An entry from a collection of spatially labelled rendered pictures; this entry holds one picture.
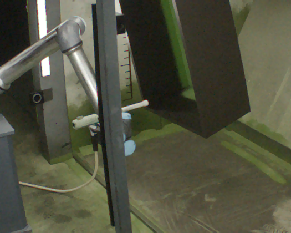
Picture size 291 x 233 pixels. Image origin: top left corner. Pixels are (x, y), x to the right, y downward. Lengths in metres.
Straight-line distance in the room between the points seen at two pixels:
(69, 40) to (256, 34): 1.98
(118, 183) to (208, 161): 1.95
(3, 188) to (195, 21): 1.36
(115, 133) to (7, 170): 1.29
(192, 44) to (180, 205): 0.96
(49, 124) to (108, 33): 2.23
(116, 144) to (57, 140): 2.13
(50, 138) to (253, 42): 1.65
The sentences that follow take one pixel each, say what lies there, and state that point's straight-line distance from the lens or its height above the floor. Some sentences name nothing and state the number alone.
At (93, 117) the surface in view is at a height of 0.55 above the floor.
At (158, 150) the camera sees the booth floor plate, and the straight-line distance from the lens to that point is 4.18.
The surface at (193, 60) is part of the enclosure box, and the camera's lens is 3.09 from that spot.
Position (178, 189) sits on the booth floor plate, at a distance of 3.66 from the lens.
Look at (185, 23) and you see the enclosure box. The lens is 3.02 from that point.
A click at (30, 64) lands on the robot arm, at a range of 3.14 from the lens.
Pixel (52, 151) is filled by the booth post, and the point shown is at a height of 0.10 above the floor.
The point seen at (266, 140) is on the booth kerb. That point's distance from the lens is 4.06.
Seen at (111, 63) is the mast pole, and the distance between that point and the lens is 1.94.
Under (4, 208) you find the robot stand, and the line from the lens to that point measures 3.30.
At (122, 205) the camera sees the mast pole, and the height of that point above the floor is 0.72.
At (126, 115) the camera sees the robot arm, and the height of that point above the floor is 0.65.
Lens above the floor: 1.78
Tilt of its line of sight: 22 degrees down
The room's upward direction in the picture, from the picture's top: 3 degrees counter-clockwise
